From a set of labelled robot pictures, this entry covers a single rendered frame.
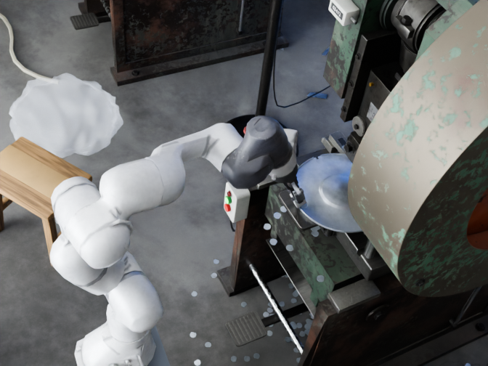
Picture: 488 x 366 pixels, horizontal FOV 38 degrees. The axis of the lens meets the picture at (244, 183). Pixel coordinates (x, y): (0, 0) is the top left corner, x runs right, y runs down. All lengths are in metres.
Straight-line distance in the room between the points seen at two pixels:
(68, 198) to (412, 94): 0.73
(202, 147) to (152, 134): 1.54
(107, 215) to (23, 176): 1.22
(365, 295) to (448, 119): 0.93
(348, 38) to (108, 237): 0.78
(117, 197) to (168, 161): 0.15
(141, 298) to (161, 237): 1.14
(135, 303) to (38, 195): 0.96
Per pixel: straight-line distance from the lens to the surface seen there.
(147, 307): 1.72
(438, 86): 1.22
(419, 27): 1.66
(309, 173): 2.07
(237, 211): 2.24
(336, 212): 1.99
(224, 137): 1.68
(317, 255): 2.06
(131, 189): 1.45
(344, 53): 1.83
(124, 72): 3.47
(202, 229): 2.88
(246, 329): 2.46
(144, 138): 3.20
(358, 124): 1.92
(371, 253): 2.00
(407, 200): 1.26
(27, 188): 2.62
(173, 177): 1.50
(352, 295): 2.02
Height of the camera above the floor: 2.32
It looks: 50 degrees down
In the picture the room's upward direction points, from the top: 8 degrees clockwise
